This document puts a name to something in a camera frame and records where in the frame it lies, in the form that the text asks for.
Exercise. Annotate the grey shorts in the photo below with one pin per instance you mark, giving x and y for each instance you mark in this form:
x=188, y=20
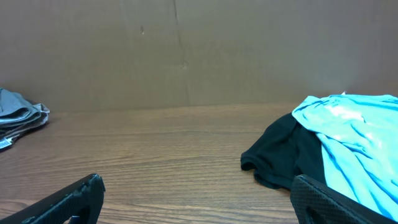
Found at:
x=14, y=109

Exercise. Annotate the beige folded shorts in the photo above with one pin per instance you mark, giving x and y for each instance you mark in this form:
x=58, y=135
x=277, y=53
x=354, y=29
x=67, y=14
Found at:
x=10, y=134

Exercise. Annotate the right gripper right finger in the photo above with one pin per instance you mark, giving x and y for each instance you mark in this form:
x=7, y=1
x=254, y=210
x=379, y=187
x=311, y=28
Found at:
x=315, y=203

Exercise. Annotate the light blue t-shirt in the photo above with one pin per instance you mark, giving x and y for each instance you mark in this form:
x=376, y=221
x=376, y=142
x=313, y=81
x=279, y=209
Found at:
x=358, y=135

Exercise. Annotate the black garment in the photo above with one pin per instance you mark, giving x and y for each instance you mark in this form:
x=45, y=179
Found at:
x=285, y=150

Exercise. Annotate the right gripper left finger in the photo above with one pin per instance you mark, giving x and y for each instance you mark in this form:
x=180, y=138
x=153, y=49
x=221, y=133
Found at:
x=79, y=202

